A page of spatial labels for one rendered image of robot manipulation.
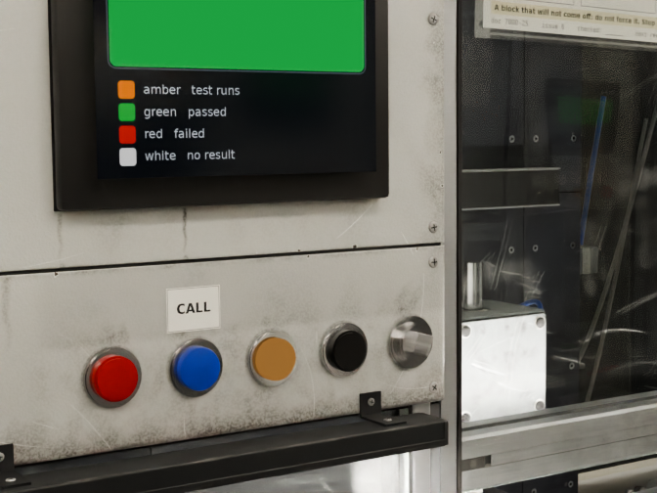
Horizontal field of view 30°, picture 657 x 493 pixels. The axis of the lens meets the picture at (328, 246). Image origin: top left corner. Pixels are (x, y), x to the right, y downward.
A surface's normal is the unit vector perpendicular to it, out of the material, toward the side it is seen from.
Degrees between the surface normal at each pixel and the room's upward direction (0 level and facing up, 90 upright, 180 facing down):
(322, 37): 90
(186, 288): 90
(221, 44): 90
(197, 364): 90
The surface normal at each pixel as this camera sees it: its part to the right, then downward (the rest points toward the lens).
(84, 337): 0.54, 0.07
